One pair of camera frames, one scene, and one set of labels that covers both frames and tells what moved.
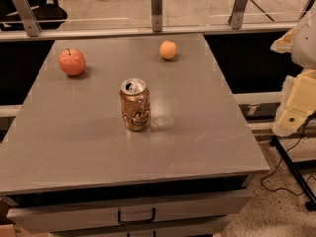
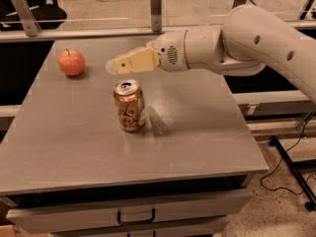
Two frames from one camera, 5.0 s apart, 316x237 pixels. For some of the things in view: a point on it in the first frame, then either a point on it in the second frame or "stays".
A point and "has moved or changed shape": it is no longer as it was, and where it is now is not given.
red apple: [72, 62] stays
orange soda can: [135, 104] has moved or changed shape
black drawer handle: [138, 221] stays
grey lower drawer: [187, 227] stays
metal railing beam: [20, 36] stays
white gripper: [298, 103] to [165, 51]
